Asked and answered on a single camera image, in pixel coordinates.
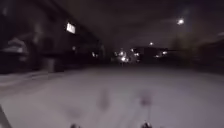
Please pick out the robot's own part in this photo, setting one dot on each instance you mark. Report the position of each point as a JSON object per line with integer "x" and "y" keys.
{"x": 74, "y": 126}
{"x": 146, "y": 125}

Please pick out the grey asphalt road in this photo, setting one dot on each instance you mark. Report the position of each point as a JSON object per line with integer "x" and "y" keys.
{"x": 113, "y": 86}

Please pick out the dark low building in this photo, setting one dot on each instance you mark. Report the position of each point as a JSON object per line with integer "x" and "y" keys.
{"x": 146, "y": 55}

